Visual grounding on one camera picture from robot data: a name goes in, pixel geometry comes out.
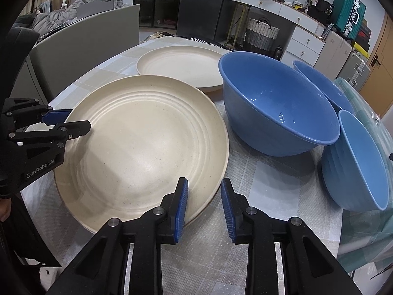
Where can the black refrigerator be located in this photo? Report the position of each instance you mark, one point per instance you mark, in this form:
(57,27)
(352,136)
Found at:
(208,3)

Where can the grey upholstered chair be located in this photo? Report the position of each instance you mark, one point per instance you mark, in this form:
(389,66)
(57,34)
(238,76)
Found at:
(83,43)

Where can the silver suitcase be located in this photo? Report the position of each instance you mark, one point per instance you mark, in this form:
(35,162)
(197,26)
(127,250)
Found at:
(354,70)

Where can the white dressing table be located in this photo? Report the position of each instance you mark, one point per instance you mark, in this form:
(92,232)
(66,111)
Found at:
(304,40)

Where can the dark glass display cabinet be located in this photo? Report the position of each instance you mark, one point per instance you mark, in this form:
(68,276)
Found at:
(159,3)

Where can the small blue bowl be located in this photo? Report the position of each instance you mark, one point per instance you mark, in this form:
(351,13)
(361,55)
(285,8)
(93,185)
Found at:
(322,83)
(359,166)

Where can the teal suitcase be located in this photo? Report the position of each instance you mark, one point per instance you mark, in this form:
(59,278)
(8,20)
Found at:
(347,15)

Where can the woven laundry basket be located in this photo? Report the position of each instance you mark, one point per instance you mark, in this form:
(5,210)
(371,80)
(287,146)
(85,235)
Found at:
(262,35)

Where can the pile of light clothes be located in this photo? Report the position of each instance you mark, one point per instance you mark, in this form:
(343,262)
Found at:
(52,18)

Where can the cream ceramic plate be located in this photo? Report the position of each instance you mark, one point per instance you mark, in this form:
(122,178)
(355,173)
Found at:
(138,147)
(181,64)

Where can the large blue bowl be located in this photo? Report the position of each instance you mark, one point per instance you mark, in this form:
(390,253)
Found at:
(276,98)

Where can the clear plastic wrapper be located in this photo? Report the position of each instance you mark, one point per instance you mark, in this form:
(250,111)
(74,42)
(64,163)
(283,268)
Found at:
(375,119)

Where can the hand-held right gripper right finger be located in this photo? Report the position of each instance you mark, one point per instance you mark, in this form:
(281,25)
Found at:
(228,212)

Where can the labelled cardboard box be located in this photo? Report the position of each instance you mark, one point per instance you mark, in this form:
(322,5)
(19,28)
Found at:
(98,6)

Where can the beige suitcase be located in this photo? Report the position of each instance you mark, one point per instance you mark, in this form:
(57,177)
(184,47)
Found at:
(333,55)

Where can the black bottle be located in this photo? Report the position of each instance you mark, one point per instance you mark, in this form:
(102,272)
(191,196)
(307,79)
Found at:
(278,53)

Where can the leaf print cloth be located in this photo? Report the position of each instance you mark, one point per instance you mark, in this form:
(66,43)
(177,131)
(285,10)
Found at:
(156,37)

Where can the black bag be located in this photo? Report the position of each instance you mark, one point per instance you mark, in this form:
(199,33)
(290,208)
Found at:
(319,12)

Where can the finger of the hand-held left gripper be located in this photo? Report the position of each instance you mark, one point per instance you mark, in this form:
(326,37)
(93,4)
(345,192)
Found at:
(76,129)
(55,116)

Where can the stacked storage boxes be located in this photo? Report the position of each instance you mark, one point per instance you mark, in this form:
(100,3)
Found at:
(363,37)

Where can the black and white patterned rug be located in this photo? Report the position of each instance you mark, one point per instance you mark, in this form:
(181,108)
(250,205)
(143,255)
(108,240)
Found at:
(211,43)

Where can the wooden door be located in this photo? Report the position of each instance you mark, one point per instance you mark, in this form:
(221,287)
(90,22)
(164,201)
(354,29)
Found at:
(377,89)

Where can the beige checked tablecloth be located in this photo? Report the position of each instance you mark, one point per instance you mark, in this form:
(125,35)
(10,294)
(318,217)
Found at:
(261,184)

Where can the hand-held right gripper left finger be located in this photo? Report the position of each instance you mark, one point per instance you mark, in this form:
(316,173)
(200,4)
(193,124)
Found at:
(182,209)

